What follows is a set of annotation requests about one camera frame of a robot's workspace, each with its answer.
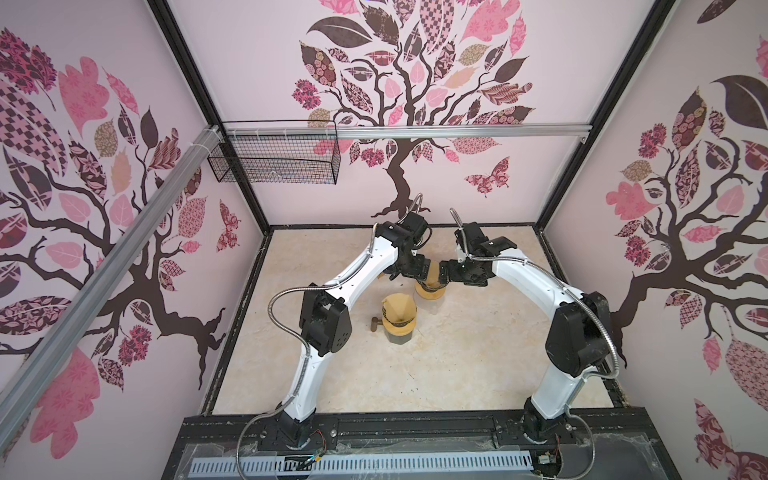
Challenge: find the grey glass carafe mug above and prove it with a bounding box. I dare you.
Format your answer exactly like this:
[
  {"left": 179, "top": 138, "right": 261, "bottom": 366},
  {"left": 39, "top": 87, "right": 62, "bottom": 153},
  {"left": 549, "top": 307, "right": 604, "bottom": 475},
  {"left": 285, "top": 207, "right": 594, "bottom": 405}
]
[{"left": 370, "top": 317, "right": 417, "bottom": 345}]

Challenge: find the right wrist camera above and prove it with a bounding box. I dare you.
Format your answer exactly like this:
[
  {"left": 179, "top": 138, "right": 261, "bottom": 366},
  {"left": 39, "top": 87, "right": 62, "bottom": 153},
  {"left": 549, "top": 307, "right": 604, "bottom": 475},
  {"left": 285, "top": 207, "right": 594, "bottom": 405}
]
[{"left": 455, "top": 222, "right": 491, "bottom": 260}]

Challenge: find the aluminium rail back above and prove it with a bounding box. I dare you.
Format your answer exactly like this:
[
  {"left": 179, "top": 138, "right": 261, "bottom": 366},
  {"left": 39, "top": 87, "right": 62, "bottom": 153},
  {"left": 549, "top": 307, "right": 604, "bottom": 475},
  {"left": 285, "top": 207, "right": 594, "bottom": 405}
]
[{"left": 337, "top": 123, "right": 592, "bottom": 140}]

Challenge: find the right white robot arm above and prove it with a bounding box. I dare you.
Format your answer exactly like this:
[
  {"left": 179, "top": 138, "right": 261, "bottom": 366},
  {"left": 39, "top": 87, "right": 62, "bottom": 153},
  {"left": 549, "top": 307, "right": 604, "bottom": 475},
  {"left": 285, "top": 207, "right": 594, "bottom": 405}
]
[{"left": 440, "top": 229, "right": 618, "bottom": 444}]

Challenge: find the black wire basket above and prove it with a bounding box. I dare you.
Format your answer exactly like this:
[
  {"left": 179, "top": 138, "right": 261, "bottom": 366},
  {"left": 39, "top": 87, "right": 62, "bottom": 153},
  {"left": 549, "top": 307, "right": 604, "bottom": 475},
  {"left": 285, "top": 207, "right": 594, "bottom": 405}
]
[{"left": 208, "top": 120, "right": 341, "bottom": 185}]

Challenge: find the black base frame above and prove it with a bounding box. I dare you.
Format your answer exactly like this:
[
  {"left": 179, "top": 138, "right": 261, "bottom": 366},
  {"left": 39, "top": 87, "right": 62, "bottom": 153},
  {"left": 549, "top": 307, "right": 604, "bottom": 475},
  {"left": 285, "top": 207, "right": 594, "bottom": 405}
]
[{"left": 162, "top": 407, "right": 680, "bottom": 479}]

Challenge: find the wooden ring holder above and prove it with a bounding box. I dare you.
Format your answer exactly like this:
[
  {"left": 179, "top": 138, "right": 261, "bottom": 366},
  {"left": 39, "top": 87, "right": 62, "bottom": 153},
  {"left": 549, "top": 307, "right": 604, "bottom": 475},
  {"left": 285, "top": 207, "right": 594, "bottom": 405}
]
[
  {"left": 382, "top": 318, "right": 417, "bottom": 343},
  {"left": 415, "top": 284, "right": 446, "bottom": 301}
]

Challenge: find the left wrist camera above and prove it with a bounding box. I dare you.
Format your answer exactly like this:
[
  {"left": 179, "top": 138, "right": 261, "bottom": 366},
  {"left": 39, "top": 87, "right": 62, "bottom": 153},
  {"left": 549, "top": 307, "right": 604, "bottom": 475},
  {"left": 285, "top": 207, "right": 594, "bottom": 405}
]
[{"left": 397, "top": 211, "right": 432, "bottom": 250}]

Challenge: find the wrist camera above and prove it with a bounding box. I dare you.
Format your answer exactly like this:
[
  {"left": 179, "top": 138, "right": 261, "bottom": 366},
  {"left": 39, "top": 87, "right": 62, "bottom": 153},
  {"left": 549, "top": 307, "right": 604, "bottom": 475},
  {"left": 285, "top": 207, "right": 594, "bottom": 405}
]
[
  {"left": 397, "top": 211, "right": 432, "bottom": 250},
  {"left": 455, "top": 222, "right": 491, "bottom": 260}
]

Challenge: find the white cable duct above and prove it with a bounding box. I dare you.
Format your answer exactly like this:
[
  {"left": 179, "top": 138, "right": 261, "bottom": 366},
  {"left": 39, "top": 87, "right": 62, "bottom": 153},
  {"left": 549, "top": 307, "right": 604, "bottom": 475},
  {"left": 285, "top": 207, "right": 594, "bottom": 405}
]
[{"left": 187, "top": 451, "right": 533, "bottom": 479}]

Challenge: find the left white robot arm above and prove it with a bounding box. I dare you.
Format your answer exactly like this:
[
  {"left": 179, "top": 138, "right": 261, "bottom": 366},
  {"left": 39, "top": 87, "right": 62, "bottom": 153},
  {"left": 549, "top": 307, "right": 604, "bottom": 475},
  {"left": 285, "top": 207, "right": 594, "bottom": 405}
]
[{"left": 267, "top": 212, "right": 431, "bottom": 447}]

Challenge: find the aluminium rail left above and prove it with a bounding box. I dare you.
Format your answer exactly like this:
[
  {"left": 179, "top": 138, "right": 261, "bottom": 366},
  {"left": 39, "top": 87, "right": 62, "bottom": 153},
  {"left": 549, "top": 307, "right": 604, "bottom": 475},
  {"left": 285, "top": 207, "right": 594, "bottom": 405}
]
[{"left": 1, "top": 125, "right": 222, "bottom": 448}]

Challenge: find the aluminium rail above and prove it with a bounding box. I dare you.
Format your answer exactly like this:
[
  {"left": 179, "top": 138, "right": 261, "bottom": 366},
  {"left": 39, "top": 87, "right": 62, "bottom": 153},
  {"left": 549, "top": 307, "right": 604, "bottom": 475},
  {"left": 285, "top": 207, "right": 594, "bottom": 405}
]
[
  {"left": 337, "top": 123, "right": 592, "bottom": 140},
  {"left": 1, "top": 125, "right": 222, "bottom": 448}
]

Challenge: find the brown paper coffee filter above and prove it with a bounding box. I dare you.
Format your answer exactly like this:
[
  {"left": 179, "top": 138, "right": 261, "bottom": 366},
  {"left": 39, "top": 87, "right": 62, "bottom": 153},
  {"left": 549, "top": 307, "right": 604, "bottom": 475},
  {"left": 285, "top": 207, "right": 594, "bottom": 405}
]
[{"left": 382, "top": 293, "right": 418, "bottom": 327}]

